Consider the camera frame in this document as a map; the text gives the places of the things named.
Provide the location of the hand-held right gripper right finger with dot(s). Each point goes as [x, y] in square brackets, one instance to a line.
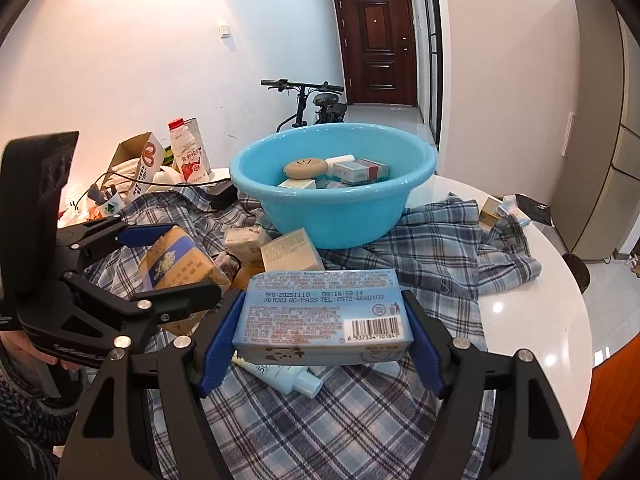
[425, 350]

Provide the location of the blue plastic basin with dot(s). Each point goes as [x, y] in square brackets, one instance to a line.
[325, 220]

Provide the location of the beige refrigerator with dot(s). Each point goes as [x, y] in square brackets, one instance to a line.
[595, 135]

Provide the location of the yellow green packet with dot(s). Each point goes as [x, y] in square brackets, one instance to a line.
[168, 154]

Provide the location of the white pink wrapped pack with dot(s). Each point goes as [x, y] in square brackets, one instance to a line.
[245, 242]

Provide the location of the tan pack with blue print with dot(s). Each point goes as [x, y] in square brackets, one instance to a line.
[180, 265]

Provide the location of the tan paper box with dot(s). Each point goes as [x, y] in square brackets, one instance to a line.
[292, 255]

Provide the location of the white paper packets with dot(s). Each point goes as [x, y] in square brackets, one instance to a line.
[127, 170]

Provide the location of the black power adapter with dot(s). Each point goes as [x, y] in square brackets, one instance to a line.
[220, 194]

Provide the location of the cardboard box with red print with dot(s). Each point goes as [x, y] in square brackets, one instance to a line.
[150, 160]

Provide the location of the white wall switch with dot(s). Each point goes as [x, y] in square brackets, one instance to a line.
[225, 30]

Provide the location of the white plastic pouch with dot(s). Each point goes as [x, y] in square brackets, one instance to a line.
[165, 177]

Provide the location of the red-capped milk bottle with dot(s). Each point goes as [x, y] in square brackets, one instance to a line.
[190, 160]

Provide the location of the person's left forearm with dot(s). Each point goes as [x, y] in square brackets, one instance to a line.
[30, 405]

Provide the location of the cream square box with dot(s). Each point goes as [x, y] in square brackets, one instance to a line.
[297, 184]

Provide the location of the person's left hand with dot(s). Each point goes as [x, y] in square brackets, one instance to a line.
[17, 345]

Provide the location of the white plastic bottle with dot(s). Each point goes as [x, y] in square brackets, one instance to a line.
[340, 158]

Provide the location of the pale blue tube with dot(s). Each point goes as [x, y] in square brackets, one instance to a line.
[290, 380]

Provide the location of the tan small box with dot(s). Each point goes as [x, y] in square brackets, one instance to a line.
[491, 210]

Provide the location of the black-framed glass door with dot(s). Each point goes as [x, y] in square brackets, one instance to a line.
[431, 50]

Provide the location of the black bicycle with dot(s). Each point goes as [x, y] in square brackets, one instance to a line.
[325, 105]

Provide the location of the blue plaid shirt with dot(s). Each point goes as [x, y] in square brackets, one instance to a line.
[430, 260]

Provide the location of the beige slotted round disc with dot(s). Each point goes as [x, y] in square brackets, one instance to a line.
[305, 167]

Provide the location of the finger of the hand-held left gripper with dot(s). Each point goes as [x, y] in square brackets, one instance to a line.
[145, 235]
[175, 300]

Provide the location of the black pouch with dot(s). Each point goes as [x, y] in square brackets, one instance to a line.
[535, 208]

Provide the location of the blue white wipes pack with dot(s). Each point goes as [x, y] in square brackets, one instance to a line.
[320, 315]

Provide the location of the dark trash bin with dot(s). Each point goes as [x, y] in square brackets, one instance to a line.
[577, 272]

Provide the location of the orange chair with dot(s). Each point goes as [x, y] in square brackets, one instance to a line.
[615, 400]

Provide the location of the red and white box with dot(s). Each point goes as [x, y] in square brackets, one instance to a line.
[350, 174]

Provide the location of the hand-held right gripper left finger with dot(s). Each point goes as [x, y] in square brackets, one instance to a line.
[220, 350]

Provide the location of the small items at table edge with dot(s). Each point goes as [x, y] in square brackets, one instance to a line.
[512, 211]

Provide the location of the white blue tissue pack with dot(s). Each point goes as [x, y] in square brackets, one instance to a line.
[332, 185]

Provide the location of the brown entrance door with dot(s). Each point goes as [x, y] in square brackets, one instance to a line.
[375, 45]

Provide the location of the pack with green triangle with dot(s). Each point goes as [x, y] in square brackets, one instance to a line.
[111, 207]

